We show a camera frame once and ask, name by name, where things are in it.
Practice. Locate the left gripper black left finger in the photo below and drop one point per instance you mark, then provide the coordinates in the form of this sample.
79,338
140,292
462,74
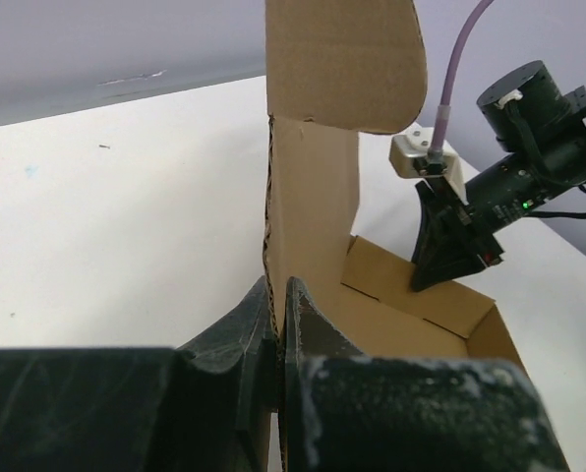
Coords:
204,406

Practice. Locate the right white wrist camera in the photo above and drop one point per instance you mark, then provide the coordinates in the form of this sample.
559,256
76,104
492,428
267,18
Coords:
408,155

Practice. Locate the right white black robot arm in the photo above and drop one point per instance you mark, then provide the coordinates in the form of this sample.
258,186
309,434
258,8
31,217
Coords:
543,175

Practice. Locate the brown cardboard box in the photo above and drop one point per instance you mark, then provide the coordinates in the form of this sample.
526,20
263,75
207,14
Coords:
336,70

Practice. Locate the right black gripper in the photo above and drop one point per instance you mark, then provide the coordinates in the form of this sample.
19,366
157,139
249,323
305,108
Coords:
457,239

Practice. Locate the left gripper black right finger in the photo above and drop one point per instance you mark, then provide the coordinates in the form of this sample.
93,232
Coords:
343,410

